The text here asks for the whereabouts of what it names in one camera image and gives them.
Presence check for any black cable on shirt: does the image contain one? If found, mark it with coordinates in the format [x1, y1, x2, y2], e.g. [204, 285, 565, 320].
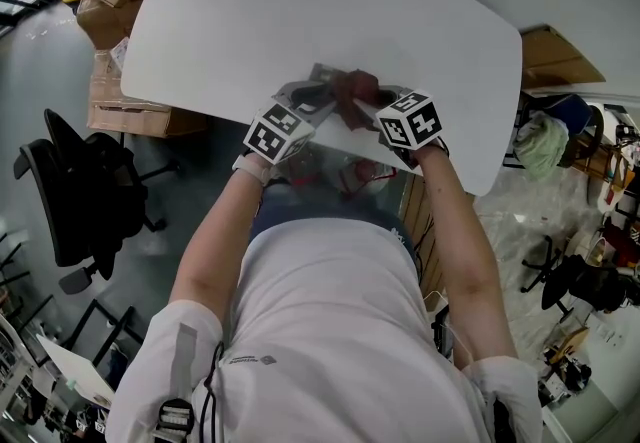
[199, 340, 227, 443]

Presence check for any black metal frame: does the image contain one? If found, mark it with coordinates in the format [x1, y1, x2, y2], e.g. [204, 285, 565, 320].
[64, 298, 137, 368]

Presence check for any red cable bundle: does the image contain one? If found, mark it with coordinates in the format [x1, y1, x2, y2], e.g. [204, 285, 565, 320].
[284, 155, 397, 198]

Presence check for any grey chest strap with buckle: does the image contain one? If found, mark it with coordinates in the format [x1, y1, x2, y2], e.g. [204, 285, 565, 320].
[152, 323, 199, 443]

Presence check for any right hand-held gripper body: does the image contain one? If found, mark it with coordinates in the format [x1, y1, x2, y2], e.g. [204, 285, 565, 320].
[373, 87, 447, 171]

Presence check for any large taped cardboard box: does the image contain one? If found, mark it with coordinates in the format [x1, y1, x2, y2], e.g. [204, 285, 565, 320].
[87, 50, 209, 137]

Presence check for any white board panel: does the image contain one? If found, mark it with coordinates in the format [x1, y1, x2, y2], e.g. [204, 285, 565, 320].
[37, 333, 116, 407]

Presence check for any plain brown cardboard box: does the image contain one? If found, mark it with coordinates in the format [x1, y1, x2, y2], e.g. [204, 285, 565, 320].
[75, 0, 136, 50]

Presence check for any person's left forearm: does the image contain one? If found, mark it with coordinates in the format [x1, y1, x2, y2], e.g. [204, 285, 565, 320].
[167, 165, 274, 327]

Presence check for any black swivel chair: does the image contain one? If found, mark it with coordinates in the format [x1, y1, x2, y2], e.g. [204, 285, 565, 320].
[519, 235, 640, 317]

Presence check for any blue chair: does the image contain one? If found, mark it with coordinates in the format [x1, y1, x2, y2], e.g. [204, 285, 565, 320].
[502, 93, 606, 172]

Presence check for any green cloth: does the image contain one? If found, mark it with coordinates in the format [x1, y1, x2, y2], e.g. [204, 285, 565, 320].
[513, 110, 569, 182]

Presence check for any black mesh office chair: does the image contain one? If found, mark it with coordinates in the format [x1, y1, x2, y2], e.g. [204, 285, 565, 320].
[13, 108, 181, 295]

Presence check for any person's right forearm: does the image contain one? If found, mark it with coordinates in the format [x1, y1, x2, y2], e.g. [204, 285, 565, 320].
[413, 145, 519, 362]

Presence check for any wooden slat panel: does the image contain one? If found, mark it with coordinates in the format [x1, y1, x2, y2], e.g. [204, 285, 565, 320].
[399, 173, 451, 297]

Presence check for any white labelled packet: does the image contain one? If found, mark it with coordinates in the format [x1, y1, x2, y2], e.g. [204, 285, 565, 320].
[109, 36, 132, 73]

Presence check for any red cloth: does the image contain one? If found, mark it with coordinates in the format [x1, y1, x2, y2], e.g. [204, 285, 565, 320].
[329, 68, 386, 132]

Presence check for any white wrist band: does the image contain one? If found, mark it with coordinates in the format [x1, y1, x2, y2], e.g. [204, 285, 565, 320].
[231, 153, 279, 187]

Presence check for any flat cardboard sheet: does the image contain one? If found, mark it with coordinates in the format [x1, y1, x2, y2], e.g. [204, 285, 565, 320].
[519, 24, 607, 91]

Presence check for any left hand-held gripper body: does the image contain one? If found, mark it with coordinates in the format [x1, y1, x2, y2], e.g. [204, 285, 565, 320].
[242, 98, 317, 166]

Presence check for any person's white shirt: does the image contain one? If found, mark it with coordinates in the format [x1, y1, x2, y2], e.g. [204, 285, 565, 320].
[104, 218, 544, 443]

